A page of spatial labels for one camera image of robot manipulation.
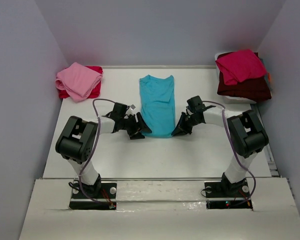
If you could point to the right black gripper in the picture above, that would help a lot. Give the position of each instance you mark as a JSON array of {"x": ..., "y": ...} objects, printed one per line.
[{"x": 185, "y": 122}]

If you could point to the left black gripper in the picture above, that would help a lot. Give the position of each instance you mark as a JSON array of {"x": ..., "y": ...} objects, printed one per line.
[{"x": 135, "y": 125}]

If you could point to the turquoise t shirt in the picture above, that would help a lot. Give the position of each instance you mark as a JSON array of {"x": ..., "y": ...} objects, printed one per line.
[{"x": 158, "y": 110}]

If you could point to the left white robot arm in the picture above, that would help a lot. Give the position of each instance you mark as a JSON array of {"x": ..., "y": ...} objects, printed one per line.
[{"x": 78, "y": 141}]

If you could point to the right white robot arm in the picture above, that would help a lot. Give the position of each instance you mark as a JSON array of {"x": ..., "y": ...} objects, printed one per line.
[{"x": 246, "y": 135}]

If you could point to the white perforated basket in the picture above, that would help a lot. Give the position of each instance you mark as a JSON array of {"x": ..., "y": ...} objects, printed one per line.
[{"x": 236, "y": 100}]

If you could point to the magenta t shirt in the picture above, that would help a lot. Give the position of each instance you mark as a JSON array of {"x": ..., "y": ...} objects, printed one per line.
[{"x": 239, "y": 66}]

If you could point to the dark red t shirt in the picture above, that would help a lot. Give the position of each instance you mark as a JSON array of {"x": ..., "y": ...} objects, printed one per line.
[{"x": 250, "y": 88}]

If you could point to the pink folded t shirt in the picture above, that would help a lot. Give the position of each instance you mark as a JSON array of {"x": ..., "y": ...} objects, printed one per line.
[{"x": 76, "y": 81}]

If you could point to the red folded t shirt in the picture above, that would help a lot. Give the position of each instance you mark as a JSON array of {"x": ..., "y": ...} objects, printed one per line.
[{"x": 93, "y": 87}]

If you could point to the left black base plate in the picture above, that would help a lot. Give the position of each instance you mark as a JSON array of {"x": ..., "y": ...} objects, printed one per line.
[{"x": 106, "y": 197}]

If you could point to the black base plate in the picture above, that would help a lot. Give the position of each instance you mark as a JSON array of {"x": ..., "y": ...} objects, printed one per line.
[
  {"x": 220, "y": 196},
  {"x": 106, "y": 197}
]

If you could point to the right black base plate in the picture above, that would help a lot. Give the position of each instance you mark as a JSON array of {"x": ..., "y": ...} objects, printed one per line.
[{"x": 220, "y": 196}]

